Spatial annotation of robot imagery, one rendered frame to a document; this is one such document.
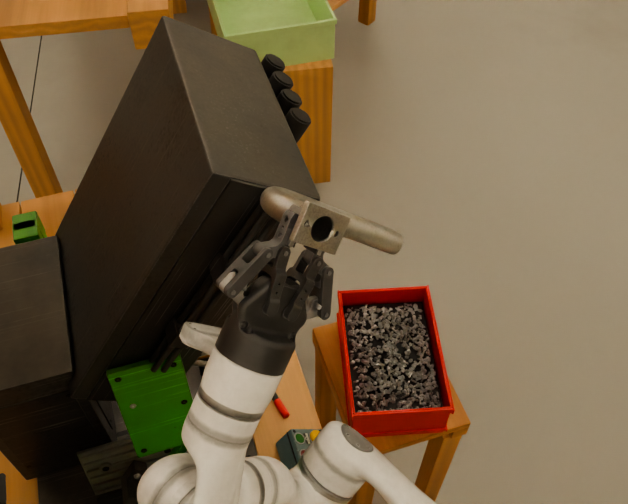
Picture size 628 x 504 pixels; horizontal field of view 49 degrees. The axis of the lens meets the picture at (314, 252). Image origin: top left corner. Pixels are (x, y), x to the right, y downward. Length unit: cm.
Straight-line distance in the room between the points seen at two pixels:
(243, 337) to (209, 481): 15
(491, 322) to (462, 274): 24
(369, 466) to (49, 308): 61
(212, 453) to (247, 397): 7
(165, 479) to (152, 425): 47
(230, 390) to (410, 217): 236
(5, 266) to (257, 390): 76
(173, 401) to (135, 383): 8
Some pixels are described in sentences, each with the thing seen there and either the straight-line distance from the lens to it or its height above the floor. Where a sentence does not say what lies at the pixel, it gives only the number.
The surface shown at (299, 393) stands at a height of 90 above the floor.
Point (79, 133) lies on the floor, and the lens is 351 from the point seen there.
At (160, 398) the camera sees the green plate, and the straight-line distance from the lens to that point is 118.
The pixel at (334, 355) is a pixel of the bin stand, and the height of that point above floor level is 80.
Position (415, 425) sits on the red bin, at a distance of 153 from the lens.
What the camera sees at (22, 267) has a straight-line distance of 134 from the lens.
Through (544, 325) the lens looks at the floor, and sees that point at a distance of 277.
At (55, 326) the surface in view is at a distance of 124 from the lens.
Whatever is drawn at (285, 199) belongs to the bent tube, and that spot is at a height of 171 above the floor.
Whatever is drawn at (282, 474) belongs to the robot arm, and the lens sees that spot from 86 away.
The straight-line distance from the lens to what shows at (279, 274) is 66.
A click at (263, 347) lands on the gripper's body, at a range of 66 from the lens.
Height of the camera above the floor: 222
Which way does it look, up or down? 52 degrees down
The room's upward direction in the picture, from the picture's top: straight up
